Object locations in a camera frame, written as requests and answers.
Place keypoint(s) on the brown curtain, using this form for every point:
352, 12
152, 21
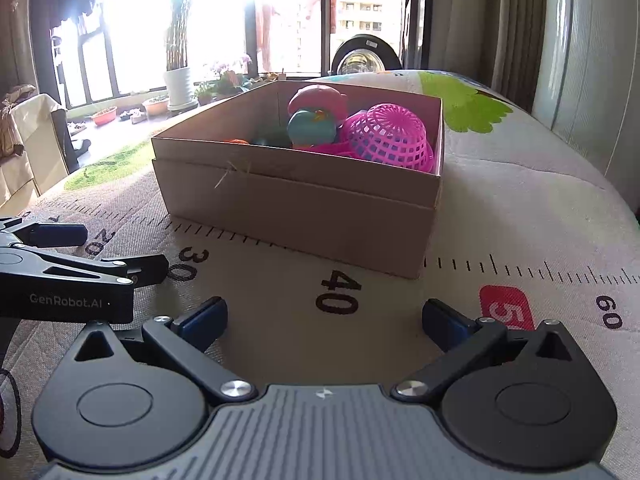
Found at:
480, 25

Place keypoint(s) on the teal ball toy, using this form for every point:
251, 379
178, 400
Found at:
307, 130

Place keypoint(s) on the flowering potted plant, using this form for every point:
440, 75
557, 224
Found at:
227, 85

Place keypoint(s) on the cardboard box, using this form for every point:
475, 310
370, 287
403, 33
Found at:
300, 220

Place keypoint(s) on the tall plant in white pot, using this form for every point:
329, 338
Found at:
178, 87

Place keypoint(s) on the pale grey curtain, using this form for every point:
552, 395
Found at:
595, 70

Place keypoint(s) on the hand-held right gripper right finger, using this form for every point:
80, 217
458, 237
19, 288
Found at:
447, 324

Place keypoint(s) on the pale planter bowl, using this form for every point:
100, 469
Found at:
156, 106

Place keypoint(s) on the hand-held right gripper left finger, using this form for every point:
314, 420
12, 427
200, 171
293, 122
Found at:
200, 324

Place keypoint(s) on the hanging orange garment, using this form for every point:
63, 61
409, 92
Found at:
267, 30

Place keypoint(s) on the pink plastic mesh basket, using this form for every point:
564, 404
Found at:
390, 135

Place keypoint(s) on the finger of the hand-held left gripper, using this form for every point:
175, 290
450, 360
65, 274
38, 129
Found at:
75, 267
55, 235

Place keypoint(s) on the chair with cream cover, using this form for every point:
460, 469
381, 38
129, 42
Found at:
37, 150

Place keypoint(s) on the red planter bowl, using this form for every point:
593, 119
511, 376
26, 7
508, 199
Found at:
104, 116

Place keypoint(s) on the pink round toy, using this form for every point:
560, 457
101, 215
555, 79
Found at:
320, 97

